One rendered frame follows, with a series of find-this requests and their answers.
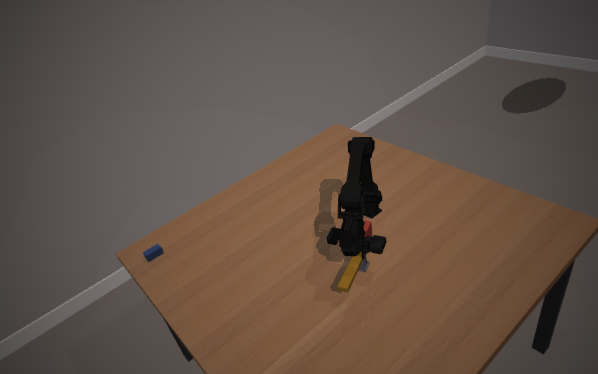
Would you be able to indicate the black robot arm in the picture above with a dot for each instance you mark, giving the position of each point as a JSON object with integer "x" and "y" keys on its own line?
{"x": 359, "y": 195}

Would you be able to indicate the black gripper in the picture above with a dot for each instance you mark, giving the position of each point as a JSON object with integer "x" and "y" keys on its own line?
{"x": 374, "y": 244}

